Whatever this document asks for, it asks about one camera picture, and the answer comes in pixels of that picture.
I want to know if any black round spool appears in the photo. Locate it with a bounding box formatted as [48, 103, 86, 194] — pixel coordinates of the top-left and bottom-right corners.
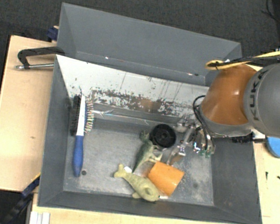
[148, 122, 179, 151]

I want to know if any grey metal bin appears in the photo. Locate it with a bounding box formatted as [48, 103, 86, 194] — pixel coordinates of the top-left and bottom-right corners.
[28, 2, 280, 224]

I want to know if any blue and white hairbrush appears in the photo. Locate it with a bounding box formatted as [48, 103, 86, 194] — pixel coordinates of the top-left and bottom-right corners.
[60, 91, 99, 179]

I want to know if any pale wood board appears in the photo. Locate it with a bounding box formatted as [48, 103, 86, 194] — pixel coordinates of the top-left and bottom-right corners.
[0, 34, 63, 198]

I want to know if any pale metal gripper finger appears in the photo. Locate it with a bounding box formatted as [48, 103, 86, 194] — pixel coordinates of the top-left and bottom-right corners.
[172, 144, 188, 168]
[165, 150, 176, 166]

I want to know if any dark green toy crocodile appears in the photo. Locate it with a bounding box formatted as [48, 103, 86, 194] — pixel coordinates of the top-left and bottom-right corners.
[132, 130, 166, 178]

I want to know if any pale green toy fish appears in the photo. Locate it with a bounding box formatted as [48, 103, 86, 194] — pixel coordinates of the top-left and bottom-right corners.
[110, 162, 173, 205]

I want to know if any orange cup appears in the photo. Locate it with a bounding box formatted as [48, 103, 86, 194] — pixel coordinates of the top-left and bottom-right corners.
[144, 159, 187, 199]

